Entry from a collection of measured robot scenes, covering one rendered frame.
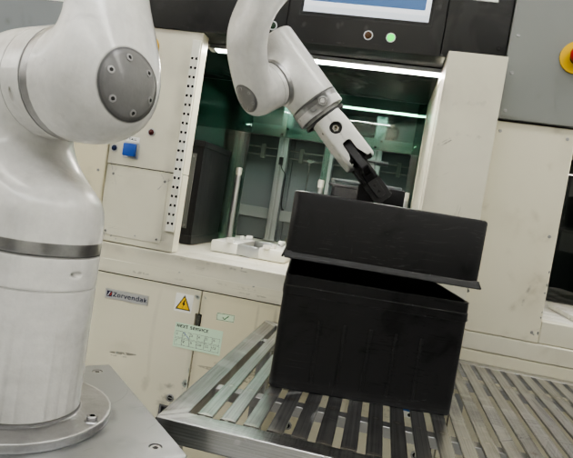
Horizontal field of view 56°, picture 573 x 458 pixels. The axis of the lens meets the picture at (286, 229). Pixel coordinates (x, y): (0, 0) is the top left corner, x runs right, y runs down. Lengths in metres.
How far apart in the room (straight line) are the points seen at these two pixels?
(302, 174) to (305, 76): 1.26
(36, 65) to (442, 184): 0.84
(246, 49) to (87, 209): 0.38
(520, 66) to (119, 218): 0.98
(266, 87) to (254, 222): 1.36
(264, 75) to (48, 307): 0.47
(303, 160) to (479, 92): 1.07
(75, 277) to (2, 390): 0.13
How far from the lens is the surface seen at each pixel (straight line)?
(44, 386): 0.62
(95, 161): 1.41
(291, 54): 0.92
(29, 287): 0.59
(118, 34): 0.56
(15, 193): 0.59
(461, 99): 1.20
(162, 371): 1.38
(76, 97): 0.54
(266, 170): 2.18
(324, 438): 0.70
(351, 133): 0.88
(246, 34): 0.85
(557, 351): 1.30
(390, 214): 0.79
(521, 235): 1.25
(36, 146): 0.65
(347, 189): 1.74
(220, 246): 1.48
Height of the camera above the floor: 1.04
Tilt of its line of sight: 3 degrees down
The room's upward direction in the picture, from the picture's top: 9 degrees clockwise
